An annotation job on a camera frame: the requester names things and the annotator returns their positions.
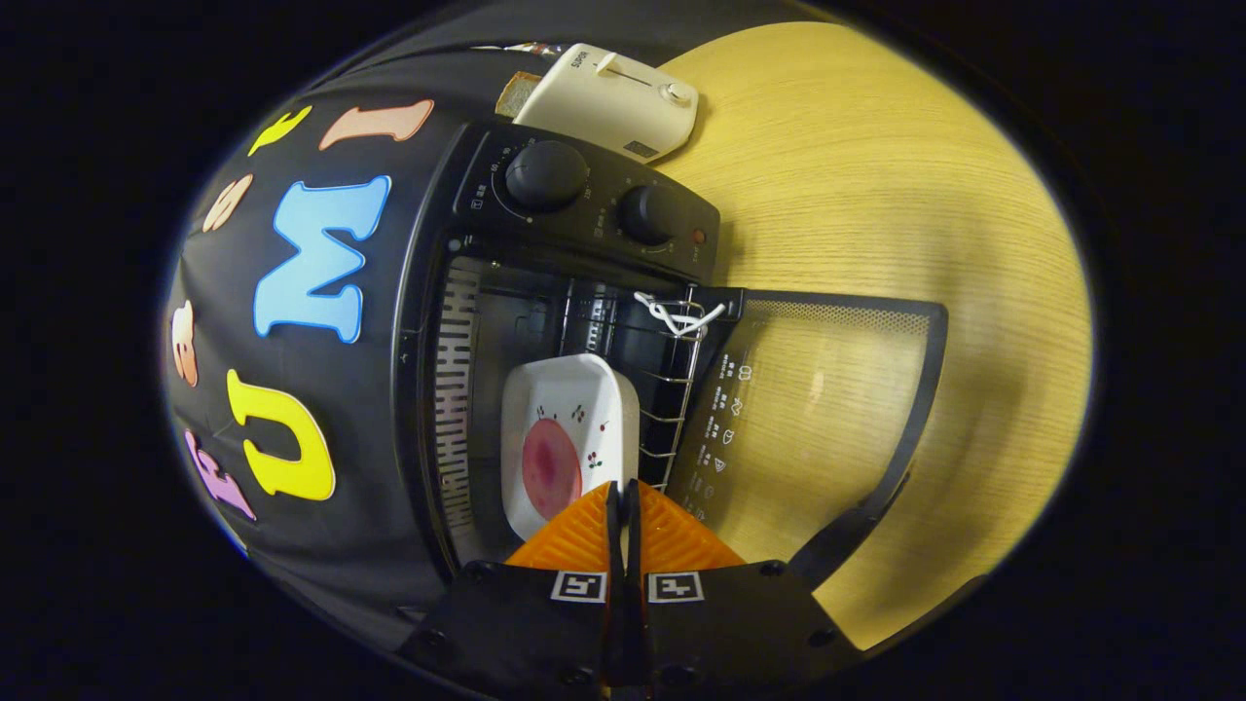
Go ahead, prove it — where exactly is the brown bread slice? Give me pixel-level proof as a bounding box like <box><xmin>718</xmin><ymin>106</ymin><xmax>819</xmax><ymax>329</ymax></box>
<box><xmin>494</xmin><ymin>70</ymin><xmax>543</xmax><ymax>120</ymax></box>

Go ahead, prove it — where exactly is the white string tie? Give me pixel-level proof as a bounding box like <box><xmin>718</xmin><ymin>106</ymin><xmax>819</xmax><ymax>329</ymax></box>
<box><xmin>633</xmin><ymin>290</ymin><xmax>728</xmax><ymax>339</ymax></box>

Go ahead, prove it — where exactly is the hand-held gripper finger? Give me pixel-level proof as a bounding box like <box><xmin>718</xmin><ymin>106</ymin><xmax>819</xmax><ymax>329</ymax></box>
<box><xmin>399</xmin><ymin>479</ymin><xmax>624</xmax><ymax>697</ymax></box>
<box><xmin>623</xmin><ymin>477</ymin><xmax>862</xmax><ymax>694</ymax></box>

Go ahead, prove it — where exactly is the white square plate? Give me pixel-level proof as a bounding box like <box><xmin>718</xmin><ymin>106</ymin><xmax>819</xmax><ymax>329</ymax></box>
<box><xmin>500</xmin><ymin>353</ymin><xmax>641</xmax><ymax>541</ymax></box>

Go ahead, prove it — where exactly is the pink ham slice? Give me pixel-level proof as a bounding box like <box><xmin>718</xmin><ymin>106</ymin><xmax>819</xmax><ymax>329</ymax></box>
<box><xmin>521</xmin><ymin>419</ymin><xmax>584</xmax><ymax>520</ymax></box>

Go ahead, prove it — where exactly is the white pop-up toaster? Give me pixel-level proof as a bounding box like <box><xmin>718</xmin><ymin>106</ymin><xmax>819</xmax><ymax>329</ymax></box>
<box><xmin>513</xmin><ymin>42</ymin><xmax>700</xmax><ymax>164</ymax></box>

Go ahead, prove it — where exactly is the black toaster oven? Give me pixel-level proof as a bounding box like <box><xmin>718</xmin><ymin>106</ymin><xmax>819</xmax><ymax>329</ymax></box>
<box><xmin>392</xmin><ymin>122</ymin><xmax>950</xmax><ymax>592</ymax></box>

